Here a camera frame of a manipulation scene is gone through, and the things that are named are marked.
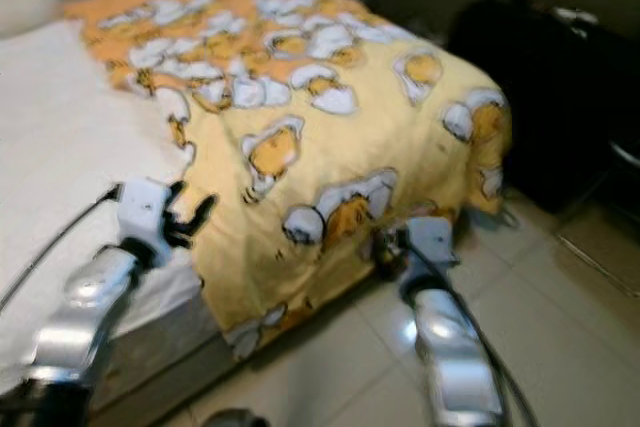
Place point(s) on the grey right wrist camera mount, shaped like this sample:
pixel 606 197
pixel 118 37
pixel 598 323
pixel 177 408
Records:
pixel 430 237

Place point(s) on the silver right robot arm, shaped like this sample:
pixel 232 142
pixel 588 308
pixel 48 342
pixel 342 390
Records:
pixel 450 347

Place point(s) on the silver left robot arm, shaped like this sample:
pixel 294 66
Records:
pixel 90 307

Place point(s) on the grey quilted mattress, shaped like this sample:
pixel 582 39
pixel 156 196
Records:
pixel 180 337

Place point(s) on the grey robot foot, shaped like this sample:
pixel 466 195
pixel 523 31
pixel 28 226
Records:
pixel 235 419

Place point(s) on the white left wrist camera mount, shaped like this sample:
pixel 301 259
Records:
pixel 145 207

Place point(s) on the cream bolster pillow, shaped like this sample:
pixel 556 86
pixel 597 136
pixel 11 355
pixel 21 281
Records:
pixel 28 9

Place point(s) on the white quilted mattress pad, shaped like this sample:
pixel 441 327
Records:
pixel 60 167

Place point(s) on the orange cartoon print blanket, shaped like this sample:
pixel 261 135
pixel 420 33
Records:
pixel 320 97

